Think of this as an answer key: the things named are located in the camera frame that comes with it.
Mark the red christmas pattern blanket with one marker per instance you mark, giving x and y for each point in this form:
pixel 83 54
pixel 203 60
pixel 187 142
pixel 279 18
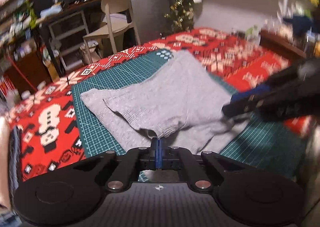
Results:
pixel 50 135

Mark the beige plastic chair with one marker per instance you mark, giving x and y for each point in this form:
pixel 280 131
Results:
pixel 114 27

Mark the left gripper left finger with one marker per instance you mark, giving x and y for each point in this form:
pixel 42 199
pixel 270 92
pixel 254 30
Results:
pixel 99 191

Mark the grey polo shirt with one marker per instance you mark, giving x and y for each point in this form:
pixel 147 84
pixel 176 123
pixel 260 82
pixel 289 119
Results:
pixel 180 103

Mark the dark desk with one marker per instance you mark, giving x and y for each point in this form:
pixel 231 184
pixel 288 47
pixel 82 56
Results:
pixel 43 24

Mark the small christmas tree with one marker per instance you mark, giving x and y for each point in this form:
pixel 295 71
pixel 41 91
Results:
pixel 181 16

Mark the wooden drawer chest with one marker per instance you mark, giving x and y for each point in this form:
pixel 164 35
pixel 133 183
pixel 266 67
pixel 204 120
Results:
pixel 31 65

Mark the person left hand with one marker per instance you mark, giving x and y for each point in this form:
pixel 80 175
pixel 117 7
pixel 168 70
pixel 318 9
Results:
pixel 4 173

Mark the red broom handle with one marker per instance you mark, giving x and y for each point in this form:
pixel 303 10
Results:
pixel 21 74

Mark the folded blue jeans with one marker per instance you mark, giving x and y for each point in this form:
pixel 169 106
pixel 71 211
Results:
pixel 14 159

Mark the dark wooden side cabinet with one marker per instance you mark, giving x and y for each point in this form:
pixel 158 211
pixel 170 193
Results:
pixel 280 46

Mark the white drawer unit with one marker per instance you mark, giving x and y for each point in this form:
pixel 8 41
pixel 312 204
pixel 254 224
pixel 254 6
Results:
pixel 67 36

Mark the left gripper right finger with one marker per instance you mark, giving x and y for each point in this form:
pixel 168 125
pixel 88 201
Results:
pixel 246 194

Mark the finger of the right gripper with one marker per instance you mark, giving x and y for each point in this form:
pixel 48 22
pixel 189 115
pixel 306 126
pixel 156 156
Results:
pixel 241 105
pixel 259 90

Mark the dark blue cloth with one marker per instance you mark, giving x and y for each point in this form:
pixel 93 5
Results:
pixel 301 25

